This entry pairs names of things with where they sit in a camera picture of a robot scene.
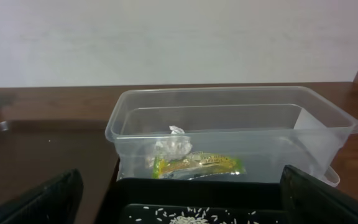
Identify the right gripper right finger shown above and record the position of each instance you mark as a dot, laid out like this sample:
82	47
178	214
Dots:
309	200

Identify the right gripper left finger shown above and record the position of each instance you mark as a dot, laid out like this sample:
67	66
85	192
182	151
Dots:
54	201

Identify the black waste tray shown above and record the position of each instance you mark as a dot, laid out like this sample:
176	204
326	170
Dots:
252	197

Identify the clear plastic waste bin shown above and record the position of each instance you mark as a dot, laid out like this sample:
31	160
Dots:
284	125

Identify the dark brown serving tray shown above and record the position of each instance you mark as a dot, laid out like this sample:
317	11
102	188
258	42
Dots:
32	152

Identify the spilled rice pile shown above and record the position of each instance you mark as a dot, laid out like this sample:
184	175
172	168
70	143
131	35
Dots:
191	217

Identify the yellow green wrapper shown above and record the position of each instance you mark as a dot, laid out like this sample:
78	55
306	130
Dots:
196	165

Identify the crumpled white paper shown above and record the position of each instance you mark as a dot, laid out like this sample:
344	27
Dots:
174	147

